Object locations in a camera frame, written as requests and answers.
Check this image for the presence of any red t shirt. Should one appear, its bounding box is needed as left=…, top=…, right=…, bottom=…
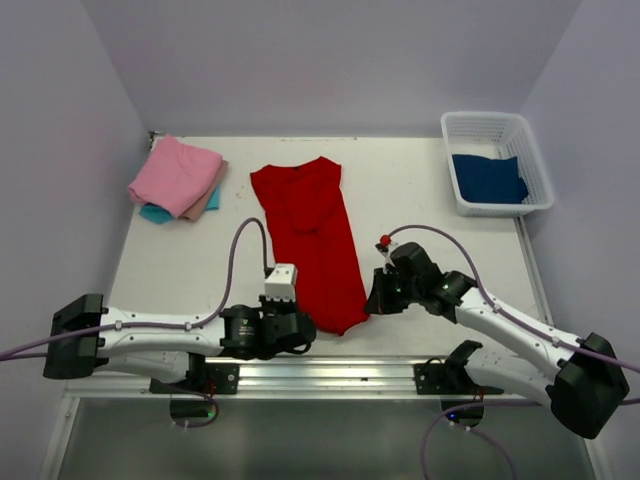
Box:
left=250, top=157, right=368, bottom=335

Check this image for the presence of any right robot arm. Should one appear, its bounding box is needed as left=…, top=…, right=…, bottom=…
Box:
left=365, top=237, right=630, bottom=439

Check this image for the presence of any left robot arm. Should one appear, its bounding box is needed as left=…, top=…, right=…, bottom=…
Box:
left=43, top=294, right=316, bottom=392

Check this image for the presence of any blue t shirt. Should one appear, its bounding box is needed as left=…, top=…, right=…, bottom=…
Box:
left=452, top=154, right=529, bottom=204

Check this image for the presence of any white plastic basket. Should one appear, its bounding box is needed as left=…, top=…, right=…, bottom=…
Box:
left=441, top=111, right=554, bottom=218

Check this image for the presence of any beige folded t shirt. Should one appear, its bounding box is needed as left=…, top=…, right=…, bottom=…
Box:
left=180, top=160, right=228, bottom=222

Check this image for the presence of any teal folded t shirt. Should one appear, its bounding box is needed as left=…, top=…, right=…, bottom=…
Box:
left=139, top=187, right=220, bottom=225

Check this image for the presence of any pink folded t shirt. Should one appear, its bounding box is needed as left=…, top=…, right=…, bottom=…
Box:
left=128, top=135, right=223, bottom=218

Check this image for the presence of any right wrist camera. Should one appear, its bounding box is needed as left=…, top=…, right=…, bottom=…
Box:
left=375, top=234, right=399, bottom=266

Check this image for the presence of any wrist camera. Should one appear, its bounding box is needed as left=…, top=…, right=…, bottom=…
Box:
left=375, top=234, right=399, bottom=266
left=264, top=263, right=298, bottom=302

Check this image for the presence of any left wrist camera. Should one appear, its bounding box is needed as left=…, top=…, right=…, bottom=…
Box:
left=264, top=263, right=298, bottom=302

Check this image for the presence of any aluminium mounting rail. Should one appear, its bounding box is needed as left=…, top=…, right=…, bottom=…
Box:
left=64, top=353, right=591, bottom=401

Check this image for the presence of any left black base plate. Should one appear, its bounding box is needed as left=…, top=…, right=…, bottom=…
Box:
left=149, top=363, right=240, bottom=396

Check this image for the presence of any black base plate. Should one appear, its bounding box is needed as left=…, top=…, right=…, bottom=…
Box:
left=413, top=358, right=504, bottom=395
left=149, top=363, right=240, bottom=396

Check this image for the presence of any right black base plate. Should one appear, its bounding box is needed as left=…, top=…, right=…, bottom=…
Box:
left=413, top=358, right=504, bottom=395

